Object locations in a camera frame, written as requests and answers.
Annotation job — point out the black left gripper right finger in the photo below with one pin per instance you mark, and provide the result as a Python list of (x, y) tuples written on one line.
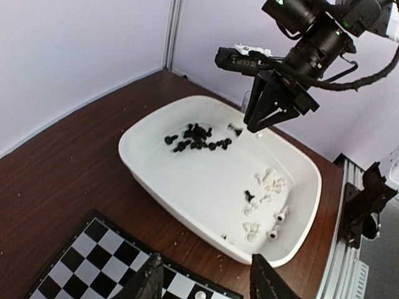
[(266, 282)]

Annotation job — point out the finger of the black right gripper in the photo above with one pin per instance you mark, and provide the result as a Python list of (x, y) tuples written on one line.
[(278, 115), (255, 110)]

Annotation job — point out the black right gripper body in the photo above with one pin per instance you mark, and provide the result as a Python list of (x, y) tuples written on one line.
[(283, 96)]

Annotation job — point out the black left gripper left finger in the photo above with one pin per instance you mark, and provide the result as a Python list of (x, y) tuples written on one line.
[(147, 282)]

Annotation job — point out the black pawn lone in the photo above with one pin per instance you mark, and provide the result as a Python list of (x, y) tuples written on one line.
[(237, 131)]

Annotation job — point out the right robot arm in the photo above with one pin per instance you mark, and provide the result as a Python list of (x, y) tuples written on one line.
[(324, 33)]

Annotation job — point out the cluster of white chess pieces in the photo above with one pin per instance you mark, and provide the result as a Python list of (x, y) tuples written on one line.
[(260, 209)]

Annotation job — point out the pile of black chess pieces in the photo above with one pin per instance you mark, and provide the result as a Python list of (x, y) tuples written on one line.
[(197, 137)]

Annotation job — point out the clear plastic cup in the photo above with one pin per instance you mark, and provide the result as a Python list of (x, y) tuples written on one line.
[(246, 99)]

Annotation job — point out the black white chessboard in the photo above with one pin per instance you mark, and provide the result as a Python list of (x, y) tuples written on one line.
[(100, 258)]

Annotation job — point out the white piece showing black base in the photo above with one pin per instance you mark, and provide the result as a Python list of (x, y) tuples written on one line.
[(281, 215)]

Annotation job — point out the white plastic tub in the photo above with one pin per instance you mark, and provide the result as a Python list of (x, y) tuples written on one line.
[(204, 189)]

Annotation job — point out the black pawn among white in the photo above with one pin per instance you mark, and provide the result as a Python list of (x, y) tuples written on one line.
[(248, 196)]

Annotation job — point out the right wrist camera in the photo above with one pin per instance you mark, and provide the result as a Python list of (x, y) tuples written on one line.
[(237, 59)]

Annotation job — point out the aluminium front rail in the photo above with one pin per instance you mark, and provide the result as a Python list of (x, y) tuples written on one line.
[(345, 275)]

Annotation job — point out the right aluminium frame post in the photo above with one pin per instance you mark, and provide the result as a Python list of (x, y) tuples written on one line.
[(172, 29)]

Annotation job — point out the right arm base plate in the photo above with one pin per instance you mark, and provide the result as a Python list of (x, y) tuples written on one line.
[(359, 205)]

